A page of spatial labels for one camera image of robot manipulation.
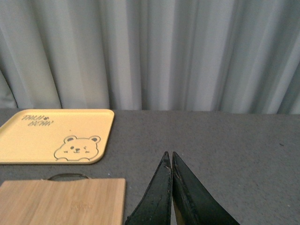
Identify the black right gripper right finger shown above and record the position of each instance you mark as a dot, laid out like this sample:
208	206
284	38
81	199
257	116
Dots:
193	201

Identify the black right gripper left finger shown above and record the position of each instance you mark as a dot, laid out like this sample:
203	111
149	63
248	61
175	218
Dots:
156	203

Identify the wooden cutting board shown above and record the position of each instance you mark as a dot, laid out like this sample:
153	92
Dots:
78	202

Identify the yellow bear tray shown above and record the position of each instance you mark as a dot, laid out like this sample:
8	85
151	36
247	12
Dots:
55	136

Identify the grey curtain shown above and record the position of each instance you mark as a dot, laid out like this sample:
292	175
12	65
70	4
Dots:
236	56

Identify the metal cutting board handle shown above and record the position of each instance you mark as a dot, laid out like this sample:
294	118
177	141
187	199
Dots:
68	177

